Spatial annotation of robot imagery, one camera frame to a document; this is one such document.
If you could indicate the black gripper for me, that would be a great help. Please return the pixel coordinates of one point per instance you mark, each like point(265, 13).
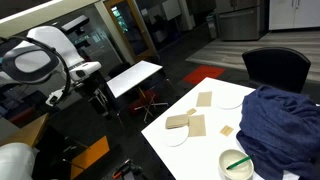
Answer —
point(89, 87)

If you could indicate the cream ceramic bowl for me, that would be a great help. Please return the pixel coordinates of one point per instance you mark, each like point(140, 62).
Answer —
point(236, 168)

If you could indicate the green pen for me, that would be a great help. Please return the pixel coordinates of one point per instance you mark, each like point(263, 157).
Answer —
point(239, 162)

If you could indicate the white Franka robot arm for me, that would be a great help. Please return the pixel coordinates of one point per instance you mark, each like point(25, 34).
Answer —
point(43, 43)

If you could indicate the small white table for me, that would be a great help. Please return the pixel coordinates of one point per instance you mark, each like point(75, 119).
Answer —
point(133, 78)

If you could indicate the red stool with white legs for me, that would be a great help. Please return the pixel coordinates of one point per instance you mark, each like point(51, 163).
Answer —
point(144, 103)

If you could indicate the orange black clamp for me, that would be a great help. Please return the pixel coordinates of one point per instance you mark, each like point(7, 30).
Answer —
point(120, 170)

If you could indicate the large brown cardboard piece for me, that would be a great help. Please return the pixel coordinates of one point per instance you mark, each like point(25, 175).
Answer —
point(176, 121)

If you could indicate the wooden framed glass door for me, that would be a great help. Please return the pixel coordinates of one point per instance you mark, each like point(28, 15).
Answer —
point(130, 28)

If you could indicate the white round plate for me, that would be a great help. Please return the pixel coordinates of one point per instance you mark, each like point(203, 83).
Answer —
point(175, 136)

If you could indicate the small brown label card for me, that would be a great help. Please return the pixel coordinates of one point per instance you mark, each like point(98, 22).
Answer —
point(191, 111)

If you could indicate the small brown cardboard piece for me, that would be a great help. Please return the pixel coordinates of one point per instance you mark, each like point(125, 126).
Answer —
point(204, 99)

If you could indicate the grey trash can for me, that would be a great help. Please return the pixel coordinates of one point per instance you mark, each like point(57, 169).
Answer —
point(212, 26)

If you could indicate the stainless steel appliance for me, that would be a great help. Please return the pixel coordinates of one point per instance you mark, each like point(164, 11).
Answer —
point(238, 21)

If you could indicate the black chair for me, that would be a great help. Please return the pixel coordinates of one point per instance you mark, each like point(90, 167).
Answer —
point(276, 68)

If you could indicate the blue denim cloth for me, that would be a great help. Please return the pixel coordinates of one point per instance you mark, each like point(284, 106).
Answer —
point(283, 126)

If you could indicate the white cabinet row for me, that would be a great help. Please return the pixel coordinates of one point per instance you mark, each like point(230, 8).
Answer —
point(293, 13)

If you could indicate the black stereo camera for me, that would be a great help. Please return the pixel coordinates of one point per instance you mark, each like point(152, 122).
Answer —
point(75, 22)

